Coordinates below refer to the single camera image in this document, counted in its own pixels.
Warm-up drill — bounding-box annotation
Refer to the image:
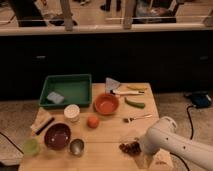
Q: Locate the green plastic tray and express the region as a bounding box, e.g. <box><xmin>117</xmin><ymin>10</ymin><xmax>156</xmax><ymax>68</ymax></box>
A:
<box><xmin>39</xmin><ymin>74</ymin><xmax>92</xmax><ymax>109</ymax></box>

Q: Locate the blue grey sponge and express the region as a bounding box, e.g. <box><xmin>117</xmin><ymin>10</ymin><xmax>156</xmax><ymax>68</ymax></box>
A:
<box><xmin>47</xmin><ymin>92</ymin><xmax>64</xmax><ymax>104</ymax></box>

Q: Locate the small steel cup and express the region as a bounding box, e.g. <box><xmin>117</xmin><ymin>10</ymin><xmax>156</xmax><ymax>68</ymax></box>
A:
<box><xmin>69</xmin><ymin>139</ymin><xmax>84</xmax><ymax>156</ymax></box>

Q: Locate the metal fork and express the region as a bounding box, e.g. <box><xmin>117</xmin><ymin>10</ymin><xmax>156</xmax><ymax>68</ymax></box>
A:
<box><xmin>123</xmin><ymin>114</ymin><xmax>152</xmax><ymax>123</ymax></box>

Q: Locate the white handled knife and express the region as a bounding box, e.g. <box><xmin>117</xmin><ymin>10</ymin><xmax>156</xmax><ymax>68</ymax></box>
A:
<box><xmin>110</xmin><ymin>90</ymin><xmax>144</xmax><ymax>95</ymax></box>

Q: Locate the black power cable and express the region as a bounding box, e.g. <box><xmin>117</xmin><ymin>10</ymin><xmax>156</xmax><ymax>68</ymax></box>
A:
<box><xmin>170</xmin><ymin>104</ymin><xmax>196</xmax><ymax>171</ymax></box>

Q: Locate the orange fruit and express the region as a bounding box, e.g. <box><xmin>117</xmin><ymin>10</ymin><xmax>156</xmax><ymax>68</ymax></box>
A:
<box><xmin>87</xmin><ymin>116</ymin><xmax>100</xmax><ymax>128</ymax></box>

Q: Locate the orange red bowl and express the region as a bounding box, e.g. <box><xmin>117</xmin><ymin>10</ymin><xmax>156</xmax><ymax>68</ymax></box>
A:
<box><xmin>93</xmin><ymin>93</ymin><xmax>119</xmax><ymax>115</ymax></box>

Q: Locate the white round container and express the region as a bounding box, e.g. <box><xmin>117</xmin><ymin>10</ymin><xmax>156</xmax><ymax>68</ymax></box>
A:
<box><xmin>64</xmin><ymin>104</ymin><xmax>80</xmax><ymax>122</ymax></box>

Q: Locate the green chili pepper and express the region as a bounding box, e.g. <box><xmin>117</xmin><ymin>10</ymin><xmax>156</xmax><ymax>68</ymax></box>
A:
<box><xmin>124</xmin><ymin>97</ymin><xmax>145</xmax><ymax>109</ymax></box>

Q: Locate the green plastic cup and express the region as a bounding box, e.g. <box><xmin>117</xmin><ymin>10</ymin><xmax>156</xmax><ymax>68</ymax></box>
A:
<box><xmin>22</xmin><ymin>138</ymin><xmax>40</xmax><ymax>156</ymax></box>

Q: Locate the grey folded cloth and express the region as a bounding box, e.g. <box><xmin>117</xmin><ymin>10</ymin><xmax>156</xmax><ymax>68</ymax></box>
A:
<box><xmin>105</xmin><ymin>77</ymin><xmax>121</xmax><ymax>93</ymax></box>

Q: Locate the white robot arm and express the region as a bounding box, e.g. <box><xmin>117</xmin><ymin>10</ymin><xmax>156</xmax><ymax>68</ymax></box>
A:
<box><xmin>139</xmin><ymin>116</ymin><xmax>213</xmax><ymax>171</ymax></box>

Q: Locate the dark red grape bunch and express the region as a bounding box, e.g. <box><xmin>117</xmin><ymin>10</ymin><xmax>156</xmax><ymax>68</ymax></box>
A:
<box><xmin>119</xmin><ymin>142</ymin><xmax>141</xmax><ymax>156</ymax></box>

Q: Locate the brush with black bristles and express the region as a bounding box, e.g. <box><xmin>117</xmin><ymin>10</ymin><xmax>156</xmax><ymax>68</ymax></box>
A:
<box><xmin>30</xmin><ymin>108</ymin><xmax>54</xmax><ymax>135</ymax></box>

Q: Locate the dark maroon bowl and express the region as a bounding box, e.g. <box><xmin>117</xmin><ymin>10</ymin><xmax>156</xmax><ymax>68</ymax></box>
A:
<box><xmin>44</xmin><ymin>123</ymin><xmax>71</xmax><ymax>150</ymax></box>

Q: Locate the blue black floor box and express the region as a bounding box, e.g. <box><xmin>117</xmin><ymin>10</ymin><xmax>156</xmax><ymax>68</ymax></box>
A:
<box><xmin>186</xmin><ymin>92</ymin><xmax>212</xmax><ymax>108</ymax></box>

